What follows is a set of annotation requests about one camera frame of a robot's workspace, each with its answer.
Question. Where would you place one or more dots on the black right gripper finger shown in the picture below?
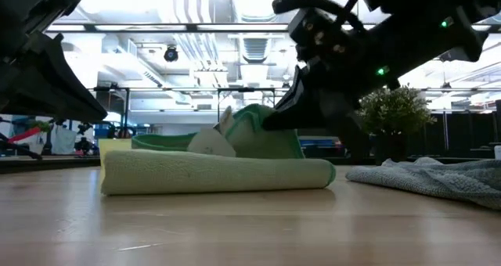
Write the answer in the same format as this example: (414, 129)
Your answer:
(350, 141)
(313, 101)

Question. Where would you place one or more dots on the black ceiling spotlight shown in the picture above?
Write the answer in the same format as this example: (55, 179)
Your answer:
(171, 54)

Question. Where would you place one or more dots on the white background bag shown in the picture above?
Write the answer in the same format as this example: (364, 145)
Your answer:
(63, 141)

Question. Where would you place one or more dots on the grey microfiber towel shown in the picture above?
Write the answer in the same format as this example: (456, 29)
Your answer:
(430, 178)

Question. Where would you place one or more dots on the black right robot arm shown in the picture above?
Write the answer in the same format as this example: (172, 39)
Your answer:
(411, 8)

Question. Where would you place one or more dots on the small background plant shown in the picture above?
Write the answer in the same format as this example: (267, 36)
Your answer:
(39, 126)

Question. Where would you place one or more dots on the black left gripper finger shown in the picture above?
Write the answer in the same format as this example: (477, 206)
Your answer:
(39, 86)

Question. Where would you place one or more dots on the small potted green plant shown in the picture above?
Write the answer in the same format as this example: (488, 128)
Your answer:
(395, 109)

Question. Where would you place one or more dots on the black aluminium table frame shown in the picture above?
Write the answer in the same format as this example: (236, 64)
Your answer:
(47, 164)

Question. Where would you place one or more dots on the white cup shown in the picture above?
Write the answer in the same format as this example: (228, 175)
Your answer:
(498, 152)

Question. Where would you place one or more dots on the green microfiber towel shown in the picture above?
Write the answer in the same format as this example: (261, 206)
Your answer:
(215, 172)

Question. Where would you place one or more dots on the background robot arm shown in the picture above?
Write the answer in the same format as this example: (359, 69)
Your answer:
(19, 137)

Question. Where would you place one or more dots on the black partition panels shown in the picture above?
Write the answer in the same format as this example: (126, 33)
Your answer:
(469, 133)

